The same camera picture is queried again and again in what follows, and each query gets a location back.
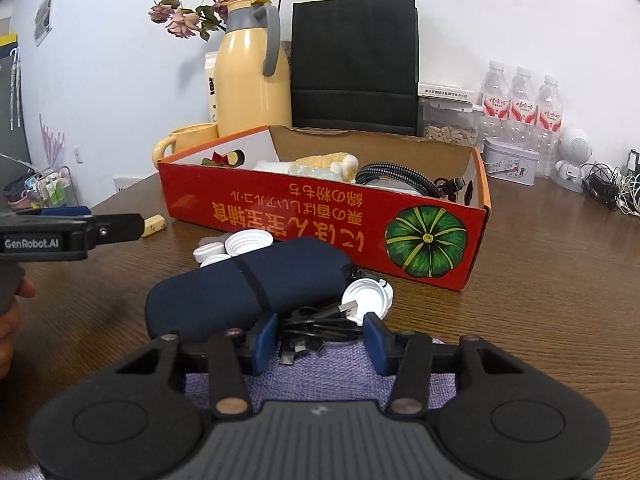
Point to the white robot-shaped speaker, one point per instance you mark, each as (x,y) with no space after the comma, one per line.
(572,150)

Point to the small cork piece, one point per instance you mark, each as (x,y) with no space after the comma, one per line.
(155,226)

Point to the glittery plastic packet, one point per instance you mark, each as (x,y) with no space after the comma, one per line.
(312,171)

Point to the flat white box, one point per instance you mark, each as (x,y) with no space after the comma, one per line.
(447,90)

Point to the wall picture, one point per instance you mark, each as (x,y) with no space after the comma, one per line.
(44,15)

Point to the yellow thermos jug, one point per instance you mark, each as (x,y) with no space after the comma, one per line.
(250,85)

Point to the person's left hand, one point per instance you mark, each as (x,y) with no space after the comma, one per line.
(7,330)

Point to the clear seed container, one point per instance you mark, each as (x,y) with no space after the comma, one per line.
(450,125)

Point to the dark cabinet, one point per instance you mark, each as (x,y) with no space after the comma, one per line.
(12,110)

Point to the yellow ceramic mug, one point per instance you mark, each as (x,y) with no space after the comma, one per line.
(192,140)

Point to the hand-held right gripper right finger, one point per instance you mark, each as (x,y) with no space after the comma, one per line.
(377,345)

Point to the navy zip case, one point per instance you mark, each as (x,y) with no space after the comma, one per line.
(240,285)

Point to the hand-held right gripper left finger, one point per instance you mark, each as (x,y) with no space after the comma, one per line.
(265,342)

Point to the small white cap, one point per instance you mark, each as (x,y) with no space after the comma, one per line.
(367,300)
(216,261)
(209,251)

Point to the yellow and white plush toy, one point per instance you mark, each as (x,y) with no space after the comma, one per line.
(330,161)

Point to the printed tin box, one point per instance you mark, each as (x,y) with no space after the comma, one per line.
(510,162)

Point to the red cardboard box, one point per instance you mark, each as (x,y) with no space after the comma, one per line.
(310,220)

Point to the black paper bag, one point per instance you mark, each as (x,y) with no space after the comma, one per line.
(355,60)

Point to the black adapter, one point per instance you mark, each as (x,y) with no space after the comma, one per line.
(634,160)

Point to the red artificial flower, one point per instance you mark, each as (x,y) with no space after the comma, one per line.
(220,159)

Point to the white wall socket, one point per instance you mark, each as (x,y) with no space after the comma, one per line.
(78,154)

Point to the purple knitted cloth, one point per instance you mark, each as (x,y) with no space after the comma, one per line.
(320,385)

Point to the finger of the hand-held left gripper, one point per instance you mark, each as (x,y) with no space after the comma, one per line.
(65,211)
(117,230)

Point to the clear water bottle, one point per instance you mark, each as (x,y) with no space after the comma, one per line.
(495,105)
(522,110)
(550,115)

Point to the white threaded bottle cap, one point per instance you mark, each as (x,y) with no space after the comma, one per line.
(247,244)

